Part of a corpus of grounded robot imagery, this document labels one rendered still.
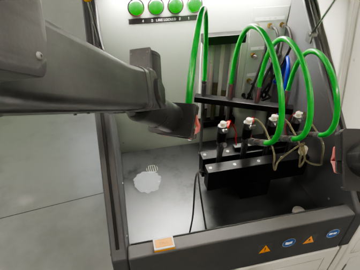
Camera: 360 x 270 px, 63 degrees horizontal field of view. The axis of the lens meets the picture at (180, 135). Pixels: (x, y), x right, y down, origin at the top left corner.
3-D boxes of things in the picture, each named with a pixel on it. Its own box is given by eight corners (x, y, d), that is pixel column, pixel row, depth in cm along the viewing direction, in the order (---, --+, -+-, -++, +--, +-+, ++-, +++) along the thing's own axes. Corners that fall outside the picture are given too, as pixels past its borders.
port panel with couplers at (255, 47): (244, 96, 111) (257, 10, 92) (240, 92, 113) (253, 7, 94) (275, 92, 113) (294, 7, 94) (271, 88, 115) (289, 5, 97)
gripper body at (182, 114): (158, 103, 62) (136, 92, 56) (200, 106, 57) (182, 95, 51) (152, 133, 62) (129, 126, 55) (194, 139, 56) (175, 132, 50)
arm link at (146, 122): (121, 122, 49) (150, 115, 46) (121, 84, 50) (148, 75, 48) (146, 130, 55) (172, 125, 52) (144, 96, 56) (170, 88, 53)
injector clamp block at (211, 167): (205, 205, 97) (208, 172, 88) (197, 183, 105) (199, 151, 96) (298, 188, 103) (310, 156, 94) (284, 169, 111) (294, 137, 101)
